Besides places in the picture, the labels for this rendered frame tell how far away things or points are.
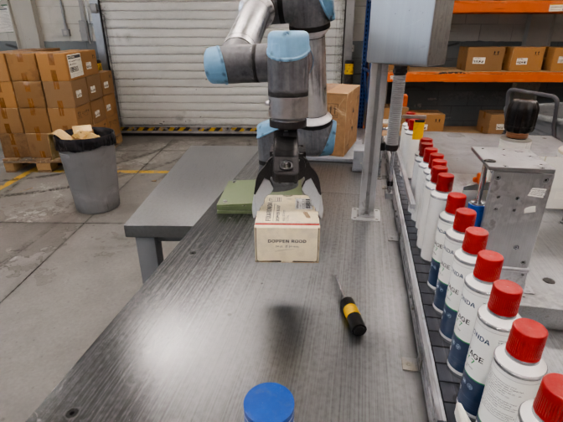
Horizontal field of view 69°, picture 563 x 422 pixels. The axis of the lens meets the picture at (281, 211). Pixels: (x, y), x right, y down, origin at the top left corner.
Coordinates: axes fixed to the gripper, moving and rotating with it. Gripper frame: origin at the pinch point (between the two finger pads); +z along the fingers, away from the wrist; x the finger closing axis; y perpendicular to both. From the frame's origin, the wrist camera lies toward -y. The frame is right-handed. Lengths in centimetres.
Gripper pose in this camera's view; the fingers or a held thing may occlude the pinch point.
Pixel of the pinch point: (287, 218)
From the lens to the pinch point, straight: 84.1
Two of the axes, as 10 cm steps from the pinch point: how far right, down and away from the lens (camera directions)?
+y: 0.2, -4.0, 9.2
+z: 0.0, 9.2, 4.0
